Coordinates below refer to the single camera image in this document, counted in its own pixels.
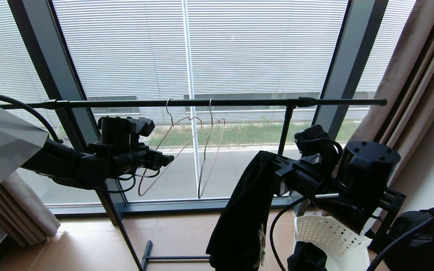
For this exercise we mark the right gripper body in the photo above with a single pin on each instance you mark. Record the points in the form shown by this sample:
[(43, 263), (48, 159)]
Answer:
[(300, 178)]

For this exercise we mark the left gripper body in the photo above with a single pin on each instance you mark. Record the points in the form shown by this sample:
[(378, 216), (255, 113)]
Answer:
[(138, 162)]

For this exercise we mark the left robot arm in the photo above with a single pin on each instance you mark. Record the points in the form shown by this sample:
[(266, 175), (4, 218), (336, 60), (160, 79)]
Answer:
[(6, 150)]

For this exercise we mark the white laundry basket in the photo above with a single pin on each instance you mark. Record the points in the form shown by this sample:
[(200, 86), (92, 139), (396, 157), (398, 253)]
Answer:
[(333, 237)]

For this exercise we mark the black clothes rack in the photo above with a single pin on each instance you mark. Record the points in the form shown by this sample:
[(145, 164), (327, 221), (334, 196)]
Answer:
[(239, 102)]

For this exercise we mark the brown curtain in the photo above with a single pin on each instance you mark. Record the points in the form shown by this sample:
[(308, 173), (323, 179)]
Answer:
[(21, 214), (409, 75)]

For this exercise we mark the window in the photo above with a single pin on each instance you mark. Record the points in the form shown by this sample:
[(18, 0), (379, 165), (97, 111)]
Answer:
[(239, 56)]

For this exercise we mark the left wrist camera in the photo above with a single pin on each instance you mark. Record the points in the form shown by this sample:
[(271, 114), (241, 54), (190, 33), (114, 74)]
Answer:
[(117, 130)]

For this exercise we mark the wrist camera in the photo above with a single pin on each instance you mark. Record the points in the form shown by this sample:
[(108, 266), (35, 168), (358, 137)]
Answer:
[(311, 137), (117, 130)]

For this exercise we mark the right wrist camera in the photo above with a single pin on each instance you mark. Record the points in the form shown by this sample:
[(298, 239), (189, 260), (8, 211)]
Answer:
[(311, 137)]

